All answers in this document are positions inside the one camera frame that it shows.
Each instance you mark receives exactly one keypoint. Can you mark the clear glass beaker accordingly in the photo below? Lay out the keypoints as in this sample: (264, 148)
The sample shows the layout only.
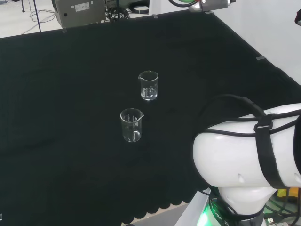
(148, 93)
(131, 137)

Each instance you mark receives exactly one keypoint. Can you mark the black bench cloth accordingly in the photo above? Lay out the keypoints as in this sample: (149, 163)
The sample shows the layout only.
(70, 94)

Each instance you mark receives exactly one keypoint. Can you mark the grey metal box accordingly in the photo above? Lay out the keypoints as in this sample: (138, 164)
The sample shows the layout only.
(80, 11)

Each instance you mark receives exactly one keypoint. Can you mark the dark tripod leg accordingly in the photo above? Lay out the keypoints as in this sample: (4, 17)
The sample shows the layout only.
(37, 16)

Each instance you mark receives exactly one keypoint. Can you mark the yellow stop button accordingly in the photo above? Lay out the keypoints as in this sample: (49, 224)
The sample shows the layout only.
(282, 193)

